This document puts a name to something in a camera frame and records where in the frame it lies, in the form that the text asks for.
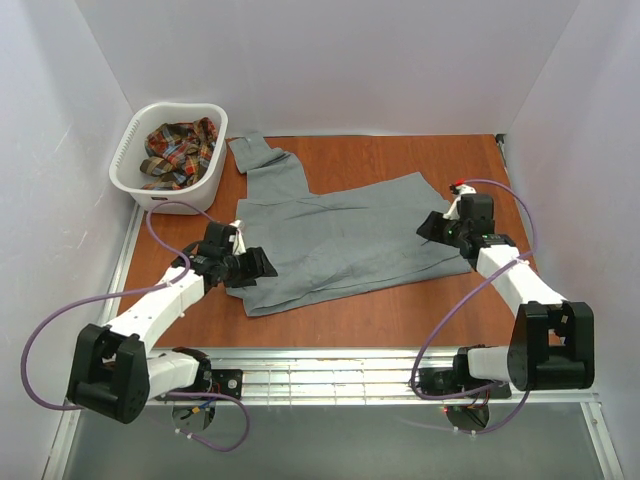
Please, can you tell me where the grey long sleeve shirt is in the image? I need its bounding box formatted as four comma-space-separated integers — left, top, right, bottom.
226, 133, 470, 317

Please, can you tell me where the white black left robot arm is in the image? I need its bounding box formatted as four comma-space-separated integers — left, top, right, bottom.
66, 221, 277, 424

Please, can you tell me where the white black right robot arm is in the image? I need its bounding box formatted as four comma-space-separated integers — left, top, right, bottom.
417, 185, 595, 395

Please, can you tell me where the plaid long sleeve shirt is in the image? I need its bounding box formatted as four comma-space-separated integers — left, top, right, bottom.
139, 117, 218, 191

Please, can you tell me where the white plastic laundry basket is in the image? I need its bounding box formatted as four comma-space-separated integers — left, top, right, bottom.
109, 102, 228, 215

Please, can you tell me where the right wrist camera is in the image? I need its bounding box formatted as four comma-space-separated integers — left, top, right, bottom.
443, 180, 477, 220

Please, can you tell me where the aluminium rail frame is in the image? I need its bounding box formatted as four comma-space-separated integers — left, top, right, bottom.
44, 349, 623, 479

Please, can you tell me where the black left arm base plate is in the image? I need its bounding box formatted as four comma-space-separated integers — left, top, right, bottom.
204, 369, 244, 400

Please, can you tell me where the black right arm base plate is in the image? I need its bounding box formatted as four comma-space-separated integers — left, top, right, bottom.
417, 367, 512, 399

